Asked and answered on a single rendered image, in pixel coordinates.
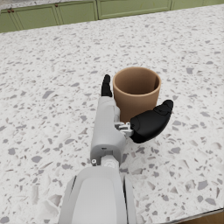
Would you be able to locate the green cabinet row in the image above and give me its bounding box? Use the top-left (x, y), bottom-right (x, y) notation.
top-left (0, 0), bottom-right (224, 34)

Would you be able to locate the brown cup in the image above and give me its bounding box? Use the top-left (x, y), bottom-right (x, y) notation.
top-left (112, 66), bottom-right (162, 124)

